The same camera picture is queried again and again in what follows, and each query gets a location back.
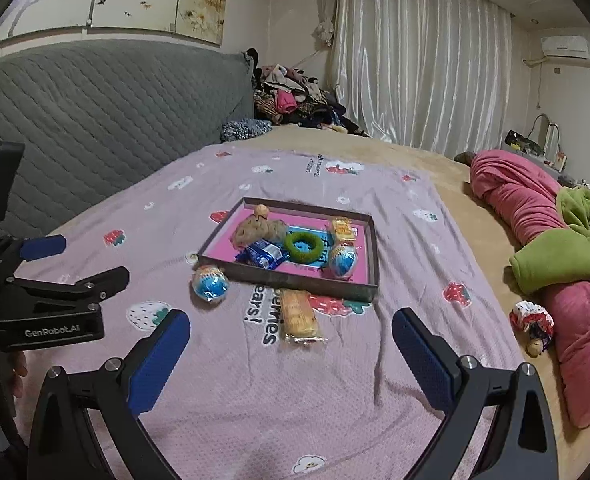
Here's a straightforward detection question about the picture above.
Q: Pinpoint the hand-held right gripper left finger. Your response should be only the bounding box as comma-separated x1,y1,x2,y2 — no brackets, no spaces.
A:
27,308,192,480

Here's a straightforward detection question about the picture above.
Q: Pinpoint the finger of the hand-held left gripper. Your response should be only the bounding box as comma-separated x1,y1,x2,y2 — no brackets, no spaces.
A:
0,266,130,321
0,234,68,276

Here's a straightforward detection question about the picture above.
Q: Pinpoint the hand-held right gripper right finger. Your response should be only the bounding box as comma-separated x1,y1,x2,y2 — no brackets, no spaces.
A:
391,307,560,480

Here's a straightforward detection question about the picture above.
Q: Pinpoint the red and blue egg-shaped toy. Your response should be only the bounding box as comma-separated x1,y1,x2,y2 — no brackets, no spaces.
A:
327,243,360,279

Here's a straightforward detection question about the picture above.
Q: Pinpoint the blue snack packet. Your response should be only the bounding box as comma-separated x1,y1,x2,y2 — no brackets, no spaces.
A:
235,240,290,270

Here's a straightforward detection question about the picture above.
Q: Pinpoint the green fuzzy ring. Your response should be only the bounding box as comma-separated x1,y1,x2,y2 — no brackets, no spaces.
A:
282,230,324,264

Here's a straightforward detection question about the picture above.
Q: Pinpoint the shallow cardboard box pink bottom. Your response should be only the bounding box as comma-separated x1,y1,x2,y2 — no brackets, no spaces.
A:
196,196,380,304

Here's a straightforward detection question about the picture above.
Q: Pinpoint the person's left hand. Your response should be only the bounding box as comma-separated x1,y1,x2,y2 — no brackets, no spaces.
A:
11,351,28,398

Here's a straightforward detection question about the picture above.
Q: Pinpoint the purple strawberry print blanket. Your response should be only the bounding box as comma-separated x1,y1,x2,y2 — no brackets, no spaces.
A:
12,141,526,480

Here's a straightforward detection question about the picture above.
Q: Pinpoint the red white doll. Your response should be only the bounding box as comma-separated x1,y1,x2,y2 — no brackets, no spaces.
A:
509,300,554,348

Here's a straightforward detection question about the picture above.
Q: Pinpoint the long clear bread packet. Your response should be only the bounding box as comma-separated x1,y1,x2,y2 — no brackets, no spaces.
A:
280,288,328,345

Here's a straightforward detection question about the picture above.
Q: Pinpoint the grey quilted headboard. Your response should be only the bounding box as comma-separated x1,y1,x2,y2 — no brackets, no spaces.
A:
0,40,256,241

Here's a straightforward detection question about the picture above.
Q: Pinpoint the yellow snack packet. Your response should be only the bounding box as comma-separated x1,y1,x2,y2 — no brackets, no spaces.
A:
330,216,358,244

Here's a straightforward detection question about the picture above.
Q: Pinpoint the brown plush toy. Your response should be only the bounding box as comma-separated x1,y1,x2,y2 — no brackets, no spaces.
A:
232,212,290,251

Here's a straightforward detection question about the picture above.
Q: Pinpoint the green blanket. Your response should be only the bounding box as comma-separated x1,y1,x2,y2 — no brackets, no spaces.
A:
509,186,590,295

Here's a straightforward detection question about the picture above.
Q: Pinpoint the pink quilt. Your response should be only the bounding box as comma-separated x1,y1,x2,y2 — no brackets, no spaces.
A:
470,149,590,428

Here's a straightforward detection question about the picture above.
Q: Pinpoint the blue patterned cloth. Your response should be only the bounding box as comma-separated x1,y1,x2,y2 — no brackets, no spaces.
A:
220,118,272,143

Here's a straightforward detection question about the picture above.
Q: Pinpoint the black bag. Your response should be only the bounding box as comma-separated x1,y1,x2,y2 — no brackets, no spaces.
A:
505,130,546,156

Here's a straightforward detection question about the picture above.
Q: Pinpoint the pile of clothes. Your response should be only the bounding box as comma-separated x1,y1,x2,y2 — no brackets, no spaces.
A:
245,49,370,137

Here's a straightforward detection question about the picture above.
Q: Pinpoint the round table mirror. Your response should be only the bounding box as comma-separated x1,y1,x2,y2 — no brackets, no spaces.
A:
531,114,562,153

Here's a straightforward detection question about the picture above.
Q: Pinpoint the white curtain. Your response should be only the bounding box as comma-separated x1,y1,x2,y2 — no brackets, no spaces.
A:
325,0,513,161

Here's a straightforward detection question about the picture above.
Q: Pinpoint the hanging white ornament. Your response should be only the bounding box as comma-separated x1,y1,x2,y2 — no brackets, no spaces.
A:
311,19,336,46

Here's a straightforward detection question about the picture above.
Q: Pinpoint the white air conditioner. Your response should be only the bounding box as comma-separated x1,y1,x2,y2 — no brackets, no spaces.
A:
540,35,590,61

